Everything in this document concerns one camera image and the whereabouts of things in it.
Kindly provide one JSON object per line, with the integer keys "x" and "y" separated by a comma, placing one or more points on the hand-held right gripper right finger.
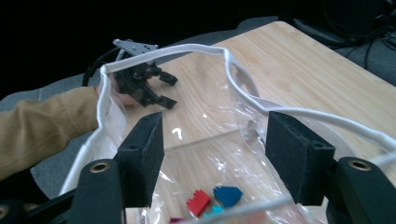
{"x": 295, "y": 161}

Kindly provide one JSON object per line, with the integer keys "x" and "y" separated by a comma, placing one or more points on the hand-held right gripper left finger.
{"x": 141, "y": 161}

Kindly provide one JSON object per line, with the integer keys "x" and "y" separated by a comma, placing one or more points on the plain red toy brick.
{"x": 198, "y": 202}

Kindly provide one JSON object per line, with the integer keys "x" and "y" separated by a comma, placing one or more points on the small blue toy brick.
{"x": 228, "y": 195}

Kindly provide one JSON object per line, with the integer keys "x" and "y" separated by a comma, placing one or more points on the clear plastic bag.
{"x": 218, "y": 168}

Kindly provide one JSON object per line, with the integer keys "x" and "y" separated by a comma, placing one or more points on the cyan toy brick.
{"x": 214, "y": 211}

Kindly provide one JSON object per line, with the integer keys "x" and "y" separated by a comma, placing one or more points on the dark equipment stand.
{"x": 327, "y": 34}

